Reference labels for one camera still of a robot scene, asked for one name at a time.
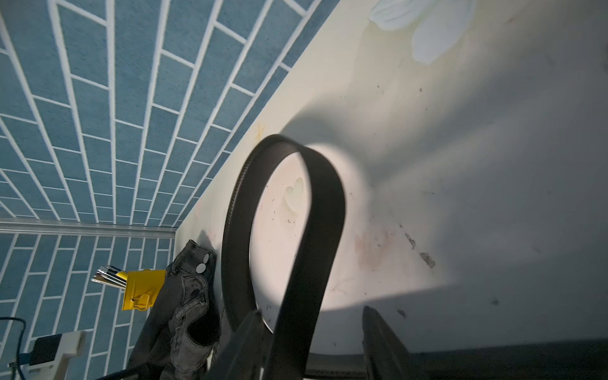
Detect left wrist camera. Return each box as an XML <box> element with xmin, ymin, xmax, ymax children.
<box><xmin>9</xmin><ymin>331</ymin><xmax>87</xmax><ymax>380</ymax></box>

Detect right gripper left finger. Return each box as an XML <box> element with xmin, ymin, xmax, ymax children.
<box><xmin>204</xmin><ymin>310</ymin><xmax>265</xmax><ymax>379</ymax></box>

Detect yellow pen cup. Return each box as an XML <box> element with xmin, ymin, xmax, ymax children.
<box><xmin>122</xmin><ymin>269</ymin><xmax>166</xmax><ymax>311</ymax></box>

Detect black trousers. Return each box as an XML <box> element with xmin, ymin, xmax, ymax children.
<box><xmin>127</xmin><ymin>240</ymin><xmax>221</xmax><ymax>379</ymax></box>

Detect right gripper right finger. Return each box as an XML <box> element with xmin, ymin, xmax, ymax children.
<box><xmin>362</xmin><ymin>307</ymin><xmax>418</xmax><ymax>379</ymax></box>

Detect black leather belt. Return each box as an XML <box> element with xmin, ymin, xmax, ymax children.
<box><xmin>221</xmin><ymin>135</ymin><xmax>346</xmax><ymax>379</ymax></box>

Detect pens in cup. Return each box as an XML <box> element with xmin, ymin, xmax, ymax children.
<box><xmin>91</xmin><ymin>265</ymin><xmax>128</xmax><ymax>290</ymax></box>

